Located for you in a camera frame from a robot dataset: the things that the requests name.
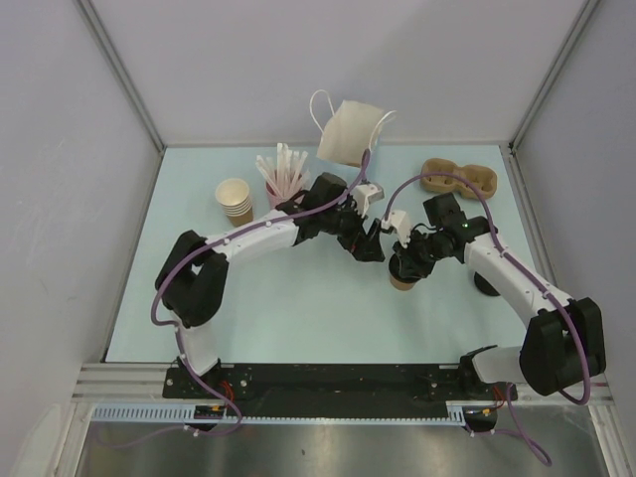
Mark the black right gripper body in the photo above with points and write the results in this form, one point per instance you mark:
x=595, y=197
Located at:
x=421, y=252

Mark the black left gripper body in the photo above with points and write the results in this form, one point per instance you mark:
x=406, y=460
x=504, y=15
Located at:
x=347, y=224

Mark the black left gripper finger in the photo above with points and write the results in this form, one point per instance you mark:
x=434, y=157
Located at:
x=367, y=250
x=372, y=238

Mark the black plastic cup lid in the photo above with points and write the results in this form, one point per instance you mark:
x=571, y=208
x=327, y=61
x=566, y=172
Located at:
x=402, y=270

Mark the white and blue paper bag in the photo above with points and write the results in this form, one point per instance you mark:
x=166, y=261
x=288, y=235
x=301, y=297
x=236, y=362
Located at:
x=353, y=128

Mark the single brown paper cup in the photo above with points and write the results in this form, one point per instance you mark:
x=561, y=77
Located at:
x=402, y=285

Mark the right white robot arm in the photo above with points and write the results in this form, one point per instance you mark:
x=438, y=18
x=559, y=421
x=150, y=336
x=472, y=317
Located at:
x=564, y=342

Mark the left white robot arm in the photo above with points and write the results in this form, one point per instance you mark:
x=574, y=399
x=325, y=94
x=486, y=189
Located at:
x=192, y=280

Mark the pink straw holder cup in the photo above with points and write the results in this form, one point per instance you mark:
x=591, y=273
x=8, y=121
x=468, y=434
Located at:
x=274, y=196

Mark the bundle of wrapped white straws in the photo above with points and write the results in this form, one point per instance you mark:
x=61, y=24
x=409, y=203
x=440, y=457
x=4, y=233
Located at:
x=287, y=169

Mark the stack of brown paper cups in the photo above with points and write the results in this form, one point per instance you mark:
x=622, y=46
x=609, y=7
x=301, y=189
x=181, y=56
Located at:
x=233, y=195

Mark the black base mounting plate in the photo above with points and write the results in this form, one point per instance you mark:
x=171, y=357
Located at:
x=383, y=391

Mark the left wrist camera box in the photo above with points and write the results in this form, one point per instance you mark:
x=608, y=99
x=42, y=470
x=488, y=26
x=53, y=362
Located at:
x=366, y=194

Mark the aluminium frame rail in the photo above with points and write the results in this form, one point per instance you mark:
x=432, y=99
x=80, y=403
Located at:
x=166, y=393

